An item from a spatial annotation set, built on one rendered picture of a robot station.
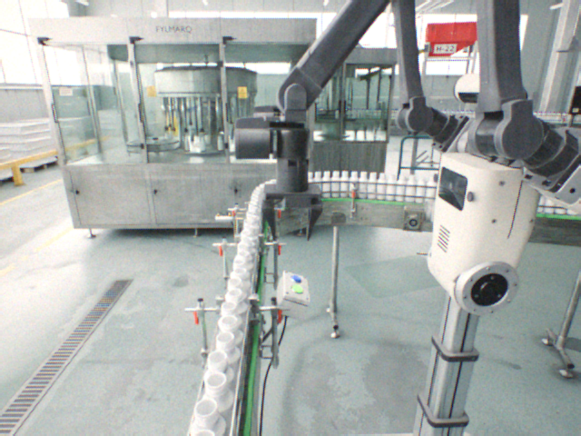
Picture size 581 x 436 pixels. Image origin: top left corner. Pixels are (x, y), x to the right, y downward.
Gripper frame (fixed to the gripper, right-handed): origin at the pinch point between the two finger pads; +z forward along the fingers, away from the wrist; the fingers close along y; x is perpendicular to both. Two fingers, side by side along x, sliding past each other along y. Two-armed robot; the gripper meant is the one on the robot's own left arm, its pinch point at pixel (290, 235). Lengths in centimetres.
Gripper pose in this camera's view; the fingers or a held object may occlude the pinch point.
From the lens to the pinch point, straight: 66.4
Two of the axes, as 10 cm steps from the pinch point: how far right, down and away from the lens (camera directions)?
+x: -0.2, -3.3, 9.4
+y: 10.0, 0.1, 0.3
